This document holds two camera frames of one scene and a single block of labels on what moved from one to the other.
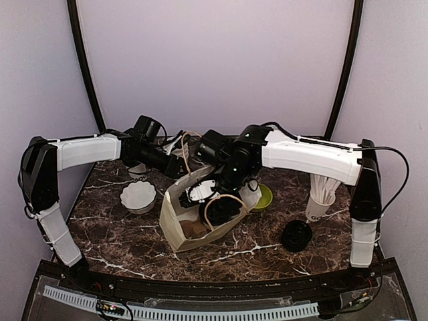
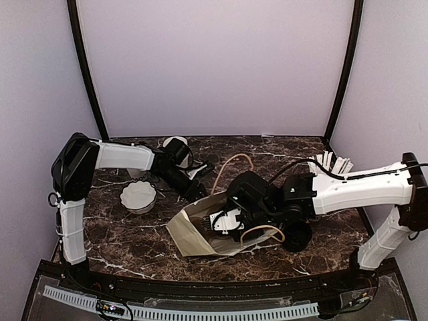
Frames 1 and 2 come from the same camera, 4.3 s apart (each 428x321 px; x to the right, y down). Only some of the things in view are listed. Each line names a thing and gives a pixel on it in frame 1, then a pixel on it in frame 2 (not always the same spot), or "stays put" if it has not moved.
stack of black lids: x=296 y=235 stays put
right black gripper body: x=233 y=178 to x=259 y=217
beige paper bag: x=172 y=215 to x=187 y=231
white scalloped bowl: x=138 y=196 stays put
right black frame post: x=347 y=70 stays put
